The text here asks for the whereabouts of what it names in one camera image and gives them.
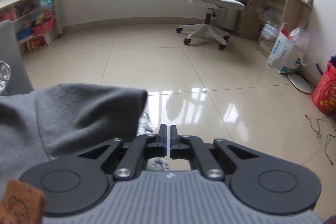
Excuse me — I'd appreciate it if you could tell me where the grey sweatshirt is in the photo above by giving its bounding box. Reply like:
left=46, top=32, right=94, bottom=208
left=1, top=84, right=147, bottom=192

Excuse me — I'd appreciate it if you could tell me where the brown furry sleeve cuff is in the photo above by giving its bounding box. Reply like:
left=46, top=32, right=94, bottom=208
left=1, top=180, right=46, bottom=224

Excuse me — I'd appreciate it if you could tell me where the grey white quilted blanket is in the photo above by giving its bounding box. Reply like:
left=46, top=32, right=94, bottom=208
left=137, top=110, right=170, bottom=171

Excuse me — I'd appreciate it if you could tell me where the red gift bag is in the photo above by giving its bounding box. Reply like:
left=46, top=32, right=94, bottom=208
left=311, top=55, right=336, bottom=115

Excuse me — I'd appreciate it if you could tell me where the grey sofa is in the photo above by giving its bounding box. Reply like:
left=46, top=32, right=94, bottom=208
left=0, top=20, right=34, bottom=96

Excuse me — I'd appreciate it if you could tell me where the white paper shopping bag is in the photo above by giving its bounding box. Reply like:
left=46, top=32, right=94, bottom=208
left=266, top=22, right=310, bottom=75

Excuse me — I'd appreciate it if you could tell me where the pink storage basket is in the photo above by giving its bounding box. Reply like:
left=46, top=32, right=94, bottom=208
left=33, top=18, right=55, bottom=36

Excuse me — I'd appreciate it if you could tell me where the white low desk shelf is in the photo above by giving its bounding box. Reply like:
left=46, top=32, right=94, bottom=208
left=1, top=0, right=56, bottom=51

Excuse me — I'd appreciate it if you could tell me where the black cable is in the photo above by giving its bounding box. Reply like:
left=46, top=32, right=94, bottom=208
left=304, top=113, right=336, bottom=169

